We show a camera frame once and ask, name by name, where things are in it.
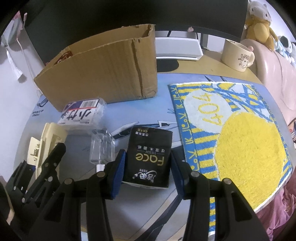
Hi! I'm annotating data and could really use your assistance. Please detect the cream plastic holder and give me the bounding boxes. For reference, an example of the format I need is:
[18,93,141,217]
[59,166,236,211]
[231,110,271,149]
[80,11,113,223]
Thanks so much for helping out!
[27,123,68,178]

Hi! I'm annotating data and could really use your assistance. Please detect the clear perfume bottle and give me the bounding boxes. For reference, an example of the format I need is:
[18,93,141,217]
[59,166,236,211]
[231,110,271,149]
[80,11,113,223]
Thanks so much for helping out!
[89,129,115,172]

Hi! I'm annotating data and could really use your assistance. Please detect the black tissue pack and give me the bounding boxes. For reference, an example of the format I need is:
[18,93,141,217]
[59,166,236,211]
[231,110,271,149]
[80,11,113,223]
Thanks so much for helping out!
[123,126,173,189]

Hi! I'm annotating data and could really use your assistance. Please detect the yellow blue 404 rug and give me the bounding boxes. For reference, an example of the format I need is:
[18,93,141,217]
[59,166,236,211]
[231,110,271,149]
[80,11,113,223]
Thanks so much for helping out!
[167,82,293,235]

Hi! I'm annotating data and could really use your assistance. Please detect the white tassel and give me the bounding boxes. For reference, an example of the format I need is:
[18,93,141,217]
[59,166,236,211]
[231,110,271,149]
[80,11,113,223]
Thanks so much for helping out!
[6,49,23,80]

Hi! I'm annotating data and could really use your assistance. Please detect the brown cardboard box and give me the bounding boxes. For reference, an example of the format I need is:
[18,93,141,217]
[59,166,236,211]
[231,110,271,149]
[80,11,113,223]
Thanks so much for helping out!
[34,24,158,111]

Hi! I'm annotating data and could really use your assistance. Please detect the pink grey headset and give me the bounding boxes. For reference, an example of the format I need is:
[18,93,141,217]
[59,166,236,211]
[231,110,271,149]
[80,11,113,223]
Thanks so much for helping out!
[1,13,44,96]

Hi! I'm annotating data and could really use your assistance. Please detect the black computer monitor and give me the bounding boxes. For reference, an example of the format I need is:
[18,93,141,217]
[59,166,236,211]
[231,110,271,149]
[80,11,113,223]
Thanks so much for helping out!
[20,0,248,63]

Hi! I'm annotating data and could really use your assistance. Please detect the pink fabric cover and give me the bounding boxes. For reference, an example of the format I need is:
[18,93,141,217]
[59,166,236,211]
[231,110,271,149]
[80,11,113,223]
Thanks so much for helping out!
[240,39,296,124]

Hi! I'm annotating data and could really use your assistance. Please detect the cream ceramic mug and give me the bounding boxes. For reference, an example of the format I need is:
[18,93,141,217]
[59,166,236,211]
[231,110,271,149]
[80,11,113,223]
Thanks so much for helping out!
[221,39,255,72]

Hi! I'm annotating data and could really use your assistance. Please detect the white monitor stand box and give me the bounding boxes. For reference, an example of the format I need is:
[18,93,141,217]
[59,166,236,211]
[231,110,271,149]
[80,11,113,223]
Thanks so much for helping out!
[155,37,203,61]

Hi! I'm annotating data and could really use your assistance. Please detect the yellow plush toy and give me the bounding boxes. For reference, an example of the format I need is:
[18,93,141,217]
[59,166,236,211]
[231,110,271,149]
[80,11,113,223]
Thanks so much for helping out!
[245,1,278,51]

